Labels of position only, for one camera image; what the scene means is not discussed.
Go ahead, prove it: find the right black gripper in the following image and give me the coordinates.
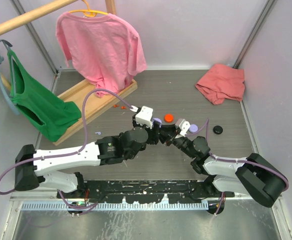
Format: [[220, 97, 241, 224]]
[[158, 123, 196, 159]]

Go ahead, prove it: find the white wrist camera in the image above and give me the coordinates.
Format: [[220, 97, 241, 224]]
[[130, 105, 153, 129], [175, 118, 190, 138]]

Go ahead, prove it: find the pink t-shirt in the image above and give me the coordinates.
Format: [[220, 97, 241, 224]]
[[56, 12, 147, 93]]

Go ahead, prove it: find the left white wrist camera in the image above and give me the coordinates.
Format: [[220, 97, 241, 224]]
[[130, 105, 153, 129]]

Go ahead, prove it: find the grey-blue clothes hanger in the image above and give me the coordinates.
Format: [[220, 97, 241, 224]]
[[0, 39, 21, 115]]

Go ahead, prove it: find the wooden clothes rack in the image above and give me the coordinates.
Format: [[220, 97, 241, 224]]
[[0, 0, 138, 147]]

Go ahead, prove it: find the white slotted cable duct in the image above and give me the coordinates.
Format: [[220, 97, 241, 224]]
[[21, 200, 209, 211]]

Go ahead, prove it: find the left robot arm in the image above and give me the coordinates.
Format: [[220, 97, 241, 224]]
[[15, 119, 162, 198]]

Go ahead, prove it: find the lilac earbud charging case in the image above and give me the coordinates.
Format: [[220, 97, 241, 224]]
[[188, 124, 198, 133]]

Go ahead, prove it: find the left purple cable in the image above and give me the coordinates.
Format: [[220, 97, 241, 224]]
[[0, 88, 136, 216]]

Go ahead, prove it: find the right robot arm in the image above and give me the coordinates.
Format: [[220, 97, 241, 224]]
[[159, 124, 289, 208]]

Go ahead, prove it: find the orange clothes hanger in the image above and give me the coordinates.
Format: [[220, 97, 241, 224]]
[[69, 0, 108, 18]]

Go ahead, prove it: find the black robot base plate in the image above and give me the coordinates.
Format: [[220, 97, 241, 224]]
[[63, 180, 221, 204]]

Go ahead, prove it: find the salmon folded cloth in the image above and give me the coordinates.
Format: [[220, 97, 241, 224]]
[[195, 63, 245, 105]]

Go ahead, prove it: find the green tank top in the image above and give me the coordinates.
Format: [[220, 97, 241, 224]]
[[7, 49, 82, 142]]

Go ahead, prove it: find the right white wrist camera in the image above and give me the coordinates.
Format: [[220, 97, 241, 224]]
[[175, 118, 190, 138]]

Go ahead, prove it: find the orange earbud case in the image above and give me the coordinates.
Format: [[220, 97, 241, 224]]
[[164, 113, 174, 123]]

